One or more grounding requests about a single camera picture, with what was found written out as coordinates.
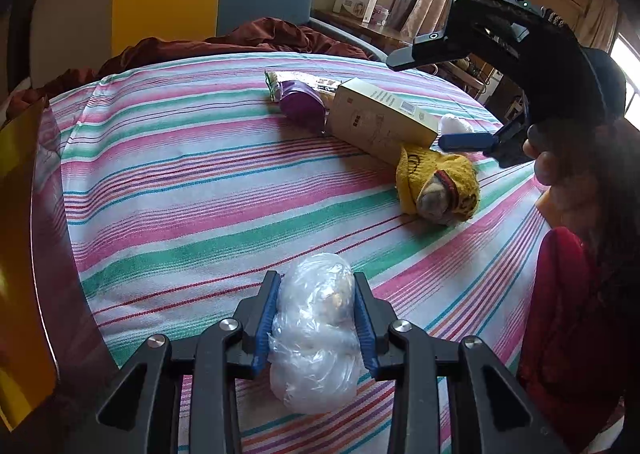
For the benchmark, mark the maroon blanket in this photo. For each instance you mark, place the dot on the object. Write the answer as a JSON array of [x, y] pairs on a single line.
[[260, 37]]

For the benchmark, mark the orange packet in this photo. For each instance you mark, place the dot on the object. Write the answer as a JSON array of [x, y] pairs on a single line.
[[544, 204]]

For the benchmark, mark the person's right hand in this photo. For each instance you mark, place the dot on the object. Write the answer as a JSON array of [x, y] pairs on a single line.
[[555, 159]]

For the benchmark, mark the green snack bar packet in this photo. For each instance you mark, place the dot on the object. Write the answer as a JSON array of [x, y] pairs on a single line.
[[271, 84]]

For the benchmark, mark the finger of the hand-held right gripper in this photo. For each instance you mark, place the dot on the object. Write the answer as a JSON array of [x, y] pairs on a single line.
[[430, 52], [465, 142]]

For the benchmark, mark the wooden desk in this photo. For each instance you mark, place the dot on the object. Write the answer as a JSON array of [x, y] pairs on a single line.
[[380, 37]]

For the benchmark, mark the yellow knit sock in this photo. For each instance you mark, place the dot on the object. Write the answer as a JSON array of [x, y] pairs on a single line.
[[415, 174]]

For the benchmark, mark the clear plastic bag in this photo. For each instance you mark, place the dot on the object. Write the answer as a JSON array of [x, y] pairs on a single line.
[[310, 349]]

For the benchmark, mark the white carton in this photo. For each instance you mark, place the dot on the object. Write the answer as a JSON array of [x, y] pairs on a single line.
[[357, 2]]

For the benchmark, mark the small pink bottle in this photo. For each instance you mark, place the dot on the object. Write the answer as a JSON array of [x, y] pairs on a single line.
[[381, 15]]

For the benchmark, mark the purple packet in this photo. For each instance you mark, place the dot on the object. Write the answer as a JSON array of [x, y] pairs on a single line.
[[300, 107]]

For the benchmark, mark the person's red clothing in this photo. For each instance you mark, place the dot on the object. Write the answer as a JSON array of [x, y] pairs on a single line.
[[560, 334]]

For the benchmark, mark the beige curtain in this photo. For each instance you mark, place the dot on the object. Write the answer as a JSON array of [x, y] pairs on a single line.
[[600, 19]]

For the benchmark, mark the gold tin box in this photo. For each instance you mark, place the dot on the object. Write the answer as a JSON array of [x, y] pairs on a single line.
[[20, 234]]

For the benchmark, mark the beige cardboard box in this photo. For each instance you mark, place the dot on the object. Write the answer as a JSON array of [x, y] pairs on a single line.
[[370, 124]]

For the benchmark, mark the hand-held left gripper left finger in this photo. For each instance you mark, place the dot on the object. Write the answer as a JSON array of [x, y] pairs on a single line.
[[265, 329]]

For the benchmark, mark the white tissue wad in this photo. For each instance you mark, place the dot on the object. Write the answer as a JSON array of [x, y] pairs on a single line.
[[452, 124]]

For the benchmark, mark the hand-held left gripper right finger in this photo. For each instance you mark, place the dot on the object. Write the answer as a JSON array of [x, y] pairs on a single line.
[[364, 329]]

